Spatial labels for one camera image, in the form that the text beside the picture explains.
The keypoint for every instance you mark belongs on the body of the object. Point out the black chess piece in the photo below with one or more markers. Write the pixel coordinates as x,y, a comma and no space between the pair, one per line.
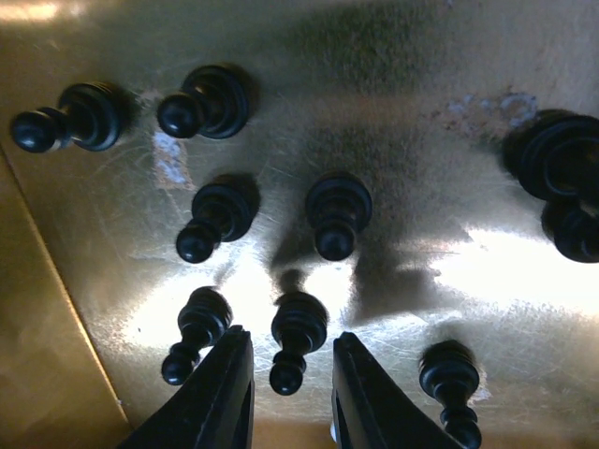
555,158

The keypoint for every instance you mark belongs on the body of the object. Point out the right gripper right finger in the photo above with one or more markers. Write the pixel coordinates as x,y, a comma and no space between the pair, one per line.
370,410

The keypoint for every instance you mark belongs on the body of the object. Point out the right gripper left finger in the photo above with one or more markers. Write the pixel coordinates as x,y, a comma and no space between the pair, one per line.
214,408

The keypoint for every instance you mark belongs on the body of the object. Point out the gold tin lid tray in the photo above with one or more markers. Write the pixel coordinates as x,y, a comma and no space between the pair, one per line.
414,98

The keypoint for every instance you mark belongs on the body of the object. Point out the black pawn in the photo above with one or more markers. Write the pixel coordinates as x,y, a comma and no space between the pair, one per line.
214,101
338,207
448,374
92,115
299,327
223,211
202,322

